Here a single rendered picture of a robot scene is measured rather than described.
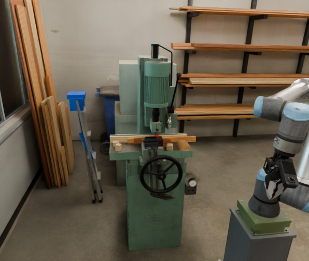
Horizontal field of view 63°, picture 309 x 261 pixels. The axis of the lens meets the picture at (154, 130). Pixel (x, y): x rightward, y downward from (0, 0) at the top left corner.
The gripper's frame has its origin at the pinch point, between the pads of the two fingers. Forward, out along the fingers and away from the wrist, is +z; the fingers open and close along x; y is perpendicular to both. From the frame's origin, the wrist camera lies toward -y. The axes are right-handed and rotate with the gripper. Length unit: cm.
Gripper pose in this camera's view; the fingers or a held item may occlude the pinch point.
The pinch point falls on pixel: (271, 198)
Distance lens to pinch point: 111.3
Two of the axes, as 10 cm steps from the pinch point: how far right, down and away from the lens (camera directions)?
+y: 0.7, -3.5, 9.3
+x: -9.9, -1.4, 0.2
